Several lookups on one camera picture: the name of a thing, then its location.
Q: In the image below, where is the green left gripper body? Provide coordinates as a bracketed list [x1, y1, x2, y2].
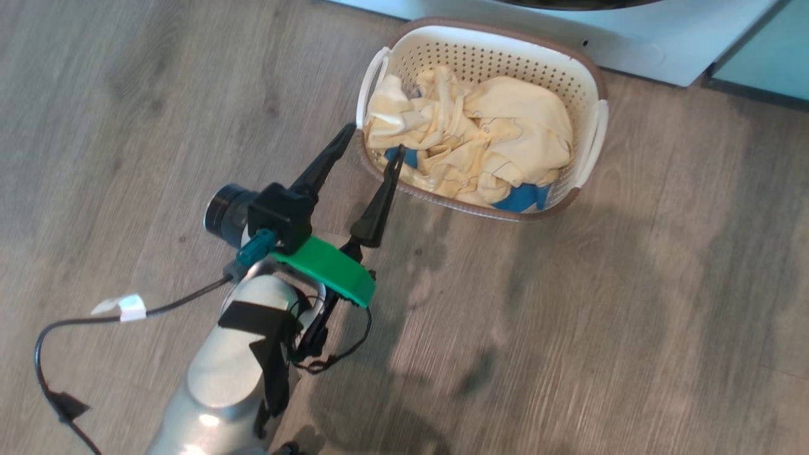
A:
[272, 235, 377, 309]

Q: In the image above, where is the black arm strap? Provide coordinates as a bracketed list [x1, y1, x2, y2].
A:
[217, 301, 301, 419]

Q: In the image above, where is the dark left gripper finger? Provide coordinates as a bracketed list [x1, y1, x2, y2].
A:
[349, 144, 406, 249]
[290, 123, 358, 203]

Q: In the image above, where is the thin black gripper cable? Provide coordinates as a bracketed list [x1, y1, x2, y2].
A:
[288, 296, 374, 374]

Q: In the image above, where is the white front-load washing machine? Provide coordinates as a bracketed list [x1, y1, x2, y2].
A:
[329, 0, 784, 88]

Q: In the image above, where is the pale green cabinet panel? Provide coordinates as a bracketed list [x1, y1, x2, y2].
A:
[707, 0, 809, 103]

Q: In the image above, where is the cream perforated laundry basket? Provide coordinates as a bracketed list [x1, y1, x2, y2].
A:
[355, 17, 609, 222]

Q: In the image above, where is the pale yellow garment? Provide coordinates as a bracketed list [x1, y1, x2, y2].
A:
[365, 66, 575, 207]

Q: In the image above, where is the blue garment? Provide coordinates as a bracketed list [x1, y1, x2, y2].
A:
[384, 146, 551, 214]

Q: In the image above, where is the white cable label tag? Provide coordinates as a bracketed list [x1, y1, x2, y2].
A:
[91, 294, 147, 323]

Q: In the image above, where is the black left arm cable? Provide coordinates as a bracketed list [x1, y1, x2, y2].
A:
[35, 274, 234, 455]

